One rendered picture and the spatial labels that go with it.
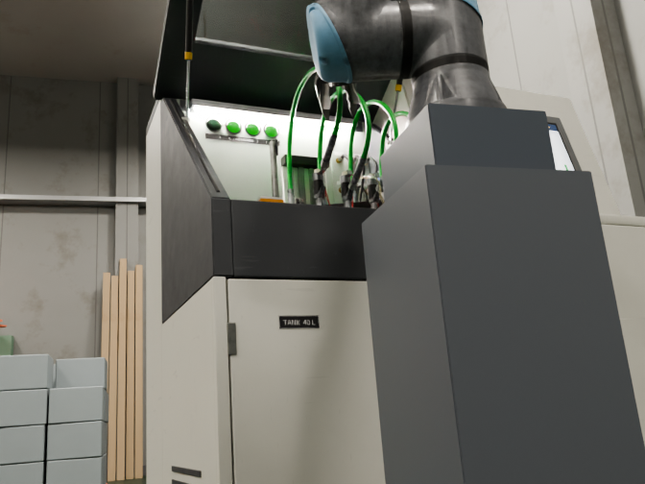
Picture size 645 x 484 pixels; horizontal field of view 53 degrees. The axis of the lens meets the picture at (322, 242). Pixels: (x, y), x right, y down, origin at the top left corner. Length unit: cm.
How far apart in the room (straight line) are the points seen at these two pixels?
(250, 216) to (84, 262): 809
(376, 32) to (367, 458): 79
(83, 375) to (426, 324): 472
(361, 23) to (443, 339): 48
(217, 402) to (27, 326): 809
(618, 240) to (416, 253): 110
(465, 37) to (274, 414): 74
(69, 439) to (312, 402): 383
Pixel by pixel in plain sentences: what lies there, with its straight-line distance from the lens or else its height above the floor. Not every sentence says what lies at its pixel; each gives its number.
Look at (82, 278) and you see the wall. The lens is 930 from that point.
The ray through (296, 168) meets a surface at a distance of 200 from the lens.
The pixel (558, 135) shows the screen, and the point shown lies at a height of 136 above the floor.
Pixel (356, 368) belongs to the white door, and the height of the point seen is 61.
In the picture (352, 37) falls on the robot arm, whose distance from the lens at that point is 98.
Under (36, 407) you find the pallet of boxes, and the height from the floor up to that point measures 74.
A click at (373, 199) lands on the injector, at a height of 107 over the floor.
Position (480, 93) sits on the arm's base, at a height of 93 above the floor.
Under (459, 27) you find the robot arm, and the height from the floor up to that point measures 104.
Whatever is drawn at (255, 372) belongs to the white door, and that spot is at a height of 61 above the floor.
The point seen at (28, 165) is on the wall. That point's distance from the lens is 986.
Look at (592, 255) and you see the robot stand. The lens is 88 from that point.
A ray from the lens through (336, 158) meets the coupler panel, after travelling 207.
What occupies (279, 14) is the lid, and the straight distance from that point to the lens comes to 196.
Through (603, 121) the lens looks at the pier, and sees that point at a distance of 401.
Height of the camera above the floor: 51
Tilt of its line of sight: 15 degrees up
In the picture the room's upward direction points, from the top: 4 degrees counter-clockwise
